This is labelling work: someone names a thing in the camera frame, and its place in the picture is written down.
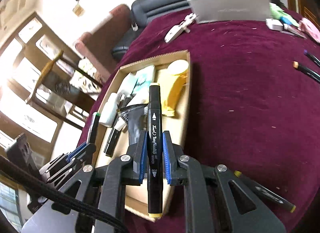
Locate black marker cream cap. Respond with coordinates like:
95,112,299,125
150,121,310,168
147,83,163,219

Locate black pen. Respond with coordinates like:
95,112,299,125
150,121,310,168
104,117,126,157

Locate black snack packet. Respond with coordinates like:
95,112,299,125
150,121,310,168
118,104,148,145

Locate black marker green cap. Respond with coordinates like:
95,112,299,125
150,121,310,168
86,112,101,144

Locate white small bottle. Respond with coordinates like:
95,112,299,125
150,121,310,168
99,93,119,127

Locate teal tissue packet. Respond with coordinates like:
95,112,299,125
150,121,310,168
128,65,156,106

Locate yellow snack pouch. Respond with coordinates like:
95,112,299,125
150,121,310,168
160,59,189,117

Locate black marker yellow caps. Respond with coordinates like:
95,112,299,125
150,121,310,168
234,171,296,213

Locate wooden chair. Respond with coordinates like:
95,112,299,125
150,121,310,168
25,50,103,130

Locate brown upholstered headboard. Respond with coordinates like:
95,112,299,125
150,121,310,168
74,4,131,81

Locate maroon velvet bedspread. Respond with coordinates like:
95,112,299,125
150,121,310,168
80,7,320,233

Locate white car key fob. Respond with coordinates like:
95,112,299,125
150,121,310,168
164,25,184,43

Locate black marker tan cap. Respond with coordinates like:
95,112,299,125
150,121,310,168
293,61,320,84

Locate grey paper gift bag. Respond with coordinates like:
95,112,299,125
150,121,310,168
187,0,271,24

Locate black marker purple cap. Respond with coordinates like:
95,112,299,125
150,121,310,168
304,50,320,68

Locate white charger block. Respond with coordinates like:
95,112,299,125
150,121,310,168
266,18,284,31

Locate green cloth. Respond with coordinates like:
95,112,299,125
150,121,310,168
270,3,299,27

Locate pink cloth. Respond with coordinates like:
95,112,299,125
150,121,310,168
299,18,320,43

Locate black braided cable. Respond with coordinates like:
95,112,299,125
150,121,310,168
0,155,130,233

